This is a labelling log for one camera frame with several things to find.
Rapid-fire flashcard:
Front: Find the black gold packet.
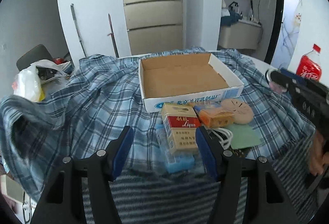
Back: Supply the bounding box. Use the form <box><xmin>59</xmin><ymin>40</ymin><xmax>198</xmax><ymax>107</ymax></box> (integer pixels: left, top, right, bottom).
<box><xmin>229</xmin><ymin>147</ymin><xmax>246</xmax><ymax>158</ymax></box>

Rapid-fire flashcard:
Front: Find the dark broom handle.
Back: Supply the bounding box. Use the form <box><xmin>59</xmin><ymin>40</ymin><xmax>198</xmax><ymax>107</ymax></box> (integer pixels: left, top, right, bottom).
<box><xmin>108</xmin><ymin>13</ymin><xmax>119</xmax><ymax>58</ymax></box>

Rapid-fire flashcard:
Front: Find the person's right hand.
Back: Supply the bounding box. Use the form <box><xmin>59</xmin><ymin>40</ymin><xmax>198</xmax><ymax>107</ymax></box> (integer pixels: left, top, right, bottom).
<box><xmin>308</xmin><ymin>130</ymin><xmax>328</xmax><ymax>176</ymax></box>

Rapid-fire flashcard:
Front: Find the white cardboard tray box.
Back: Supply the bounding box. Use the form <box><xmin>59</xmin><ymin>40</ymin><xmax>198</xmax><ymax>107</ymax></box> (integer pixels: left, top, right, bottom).
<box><xmin>138</xmin><ymin>53</ymin><xmax>244</xmax><ymax>113</ymax></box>

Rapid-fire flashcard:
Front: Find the red ice tea bottle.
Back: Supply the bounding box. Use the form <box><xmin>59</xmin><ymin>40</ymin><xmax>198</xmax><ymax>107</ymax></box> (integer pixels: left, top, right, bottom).
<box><xmin>296</xmin><ymin>44</ymin><xmax>322</xmax><ymax>81</ymax></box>

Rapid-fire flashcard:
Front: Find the red beige cigarette pack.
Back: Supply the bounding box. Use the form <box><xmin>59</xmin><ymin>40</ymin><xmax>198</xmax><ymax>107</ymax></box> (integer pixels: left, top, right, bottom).
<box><xmin>161</xmin><ymin>103</ymin><xmax>201</xmax><ymax>156</ymax></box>

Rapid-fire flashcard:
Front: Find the blue plaid cloth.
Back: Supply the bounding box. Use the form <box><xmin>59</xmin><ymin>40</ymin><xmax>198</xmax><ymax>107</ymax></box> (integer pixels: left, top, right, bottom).
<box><xmin>1</xmin><ymin>50</ymin><xmax>315</xmax><ymax>200</ymax></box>

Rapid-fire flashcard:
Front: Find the gold blue cigarette pack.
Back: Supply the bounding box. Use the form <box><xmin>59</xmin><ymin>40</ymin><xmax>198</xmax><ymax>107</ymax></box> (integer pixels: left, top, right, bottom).
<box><xmin>193</xmin><ymin>103</ymin><xmax>234</xmax><ymax>129</ymax></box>

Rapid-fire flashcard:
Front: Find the grey mop handle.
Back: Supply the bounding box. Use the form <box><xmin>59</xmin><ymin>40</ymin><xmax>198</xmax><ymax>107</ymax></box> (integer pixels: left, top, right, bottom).
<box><xmin>70</xmin><ymin>3</ymin><xmax>87</xmax><ymax>57</ymax></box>

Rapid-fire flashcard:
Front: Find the beige sink cabinet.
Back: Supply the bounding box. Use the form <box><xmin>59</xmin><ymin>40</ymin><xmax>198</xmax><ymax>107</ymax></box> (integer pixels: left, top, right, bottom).
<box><xmin>218</xmin><ymin>20</ymin><xmax>262</xmax><ymax>50</ymax></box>

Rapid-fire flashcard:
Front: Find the white yellow plastic bag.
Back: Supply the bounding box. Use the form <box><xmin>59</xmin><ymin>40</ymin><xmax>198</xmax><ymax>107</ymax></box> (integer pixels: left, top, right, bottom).
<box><xmin>12</xmin><ymin>60</ymin><xmax>72</xmax><ymax>102</ymax></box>

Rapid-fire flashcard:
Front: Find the gold three-door refrigerator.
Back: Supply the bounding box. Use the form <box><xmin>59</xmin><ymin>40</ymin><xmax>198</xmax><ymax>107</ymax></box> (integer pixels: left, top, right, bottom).
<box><xmin>123</xmin><ymin>0</ymin><xmax>183</xmax><ymax>55</ymax></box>

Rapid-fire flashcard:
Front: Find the red object on floor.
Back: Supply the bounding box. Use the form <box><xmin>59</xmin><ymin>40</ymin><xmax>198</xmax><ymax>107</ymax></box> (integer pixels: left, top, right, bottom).
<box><xmin>53</xmin><ymin>57</ymin><xmax>67</xmax><ymax>65</ymax></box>

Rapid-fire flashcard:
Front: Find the white cable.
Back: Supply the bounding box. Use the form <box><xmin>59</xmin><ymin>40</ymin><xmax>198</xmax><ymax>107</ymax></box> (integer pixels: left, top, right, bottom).
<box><xmin>209</xmin><ymin>127</ymin><xmax>234</xmax><ymax>150</ymax></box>

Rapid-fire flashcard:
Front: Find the grey chair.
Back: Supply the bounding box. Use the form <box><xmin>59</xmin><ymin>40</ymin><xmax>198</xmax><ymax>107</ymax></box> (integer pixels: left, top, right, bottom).
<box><xmin>16</xmin><ymin>44</ymin><xmax>53</xmax><ymax>71</ymax></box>

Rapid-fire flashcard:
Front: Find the blue tissue pack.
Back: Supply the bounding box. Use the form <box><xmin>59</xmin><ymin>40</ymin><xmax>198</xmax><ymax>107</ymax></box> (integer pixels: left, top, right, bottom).
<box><xmin>156</xmin><ymin>124</ymin><xmax>195</xmax><ymax>174</ymax></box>

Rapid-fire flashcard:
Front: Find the round beige slotted disc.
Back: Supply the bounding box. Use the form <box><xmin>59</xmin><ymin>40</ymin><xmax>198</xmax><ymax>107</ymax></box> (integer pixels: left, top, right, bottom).
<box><xmin>220</xmin><ymin>99</ymin><xmax>254</xmax><ymax>124</ymax></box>

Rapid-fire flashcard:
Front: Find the green paper card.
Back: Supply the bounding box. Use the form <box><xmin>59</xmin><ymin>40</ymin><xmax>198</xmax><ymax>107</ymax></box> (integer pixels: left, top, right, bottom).
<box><xmin>225</xmin><ymin>124</ymin><xmax>261</xmax><ymax>149</ymax></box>

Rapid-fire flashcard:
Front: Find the dark blue cloth on counter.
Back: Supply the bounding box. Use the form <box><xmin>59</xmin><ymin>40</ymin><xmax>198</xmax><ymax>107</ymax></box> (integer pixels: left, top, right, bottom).
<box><xmin>220</xmin><ymin>8</ymin><xmax>242</xmax><ymax>26</ymax></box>

